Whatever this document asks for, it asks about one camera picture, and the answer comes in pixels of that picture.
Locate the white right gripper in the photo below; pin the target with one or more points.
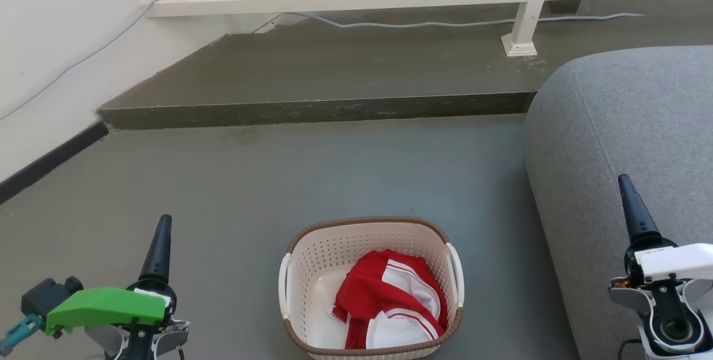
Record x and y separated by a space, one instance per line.
679 262

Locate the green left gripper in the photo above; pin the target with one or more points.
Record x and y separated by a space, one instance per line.
106 307

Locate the cream laundry basket brown rim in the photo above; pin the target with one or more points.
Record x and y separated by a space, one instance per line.
317 259

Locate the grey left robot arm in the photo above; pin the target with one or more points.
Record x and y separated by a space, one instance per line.
167 340

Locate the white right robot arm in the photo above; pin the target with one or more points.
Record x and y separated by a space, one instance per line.
629 296

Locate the grey fabric sofa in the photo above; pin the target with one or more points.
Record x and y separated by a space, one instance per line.
613 115

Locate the black baseboard strip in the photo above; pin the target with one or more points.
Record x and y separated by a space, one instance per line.
50 162

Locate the red and white garment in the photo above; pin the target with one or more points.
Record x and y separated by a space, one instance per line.
367 287

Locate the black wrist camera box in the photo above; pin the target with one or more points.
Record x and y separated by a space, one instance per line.
44 296

